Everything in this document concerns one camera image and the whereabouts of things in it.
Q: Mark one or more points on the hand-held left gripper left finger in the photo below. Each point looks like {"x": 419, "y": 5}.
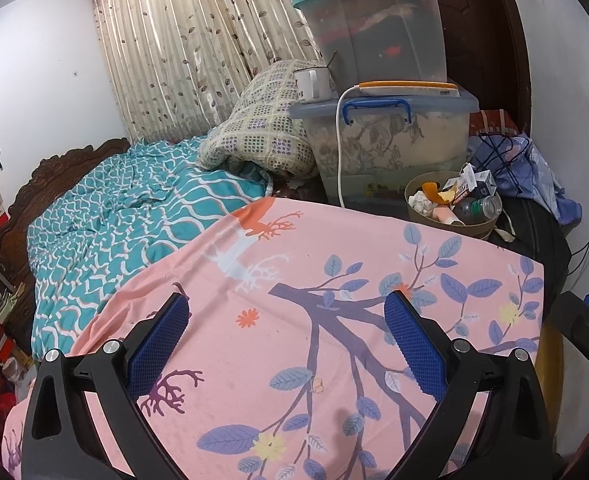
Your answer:
{"x": 159, "y": 340}

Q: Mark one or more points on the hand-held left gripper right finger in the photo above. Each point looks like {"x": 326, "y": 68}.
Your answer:
{"x": 417, "y": 345}

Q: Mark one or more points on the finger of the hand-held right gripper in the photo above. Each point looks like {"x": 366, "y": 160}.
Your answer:
{"x": 582, "y": 325}

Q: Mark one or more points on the pink white cup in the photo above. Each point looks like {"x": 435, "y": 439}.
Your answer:
{"x": 447, "y": 216}

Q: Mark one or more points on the pink printed bed sheet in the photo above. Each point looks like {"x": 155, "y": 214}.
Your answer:
{"x": 274, "y": 270}

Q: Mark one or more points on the white crumpled tissue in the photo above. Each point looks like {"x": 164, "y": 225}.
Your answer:
{"x": 422, "y": 205}

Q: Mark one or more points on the teal patterned quilt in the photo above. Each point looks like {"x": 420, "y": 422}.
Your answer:
{"x": 124, "y": 200}

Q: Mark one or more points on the blue cloth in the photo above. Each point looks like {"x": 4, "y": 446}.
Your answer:
{"x": 539, "y": 170}

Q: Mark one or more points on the red white carton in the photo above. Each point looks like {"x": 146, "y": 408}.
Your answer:
{"x": 467, "y": 180}

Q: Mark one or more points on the carved wooden headboard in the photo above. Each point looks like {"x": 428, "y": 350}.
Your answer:
{"x": 49, "y": 170}

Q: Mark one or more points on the red printed bag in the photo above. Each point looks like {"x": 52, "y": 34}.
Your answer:
{"x": 494, "y": 122}

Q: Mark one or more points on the white orange power strip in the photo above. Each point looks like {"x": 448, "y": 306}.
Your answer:
{"x": 409, "y": 89}

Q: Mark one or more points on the white enamel mug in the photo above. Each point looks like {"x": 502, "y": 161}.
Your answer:
{"x": 312, "y": 85}

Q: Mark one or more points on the metal spoon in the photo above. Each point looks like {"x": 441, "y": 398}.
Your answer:
{"x": 330, "y": 61}

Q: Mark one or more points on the leaf-print curtain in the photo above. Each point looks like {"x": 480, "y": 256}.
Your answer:
{"x": 174, "y": 35}

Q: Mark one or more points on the clear storage box teal lid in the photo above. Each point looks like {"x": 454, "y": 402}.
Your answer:
{"x": 384, "y": 35}

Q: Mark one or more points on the dark brown door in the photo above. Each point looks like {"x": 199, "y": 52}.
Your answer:
{"x": 474, "y": 20}

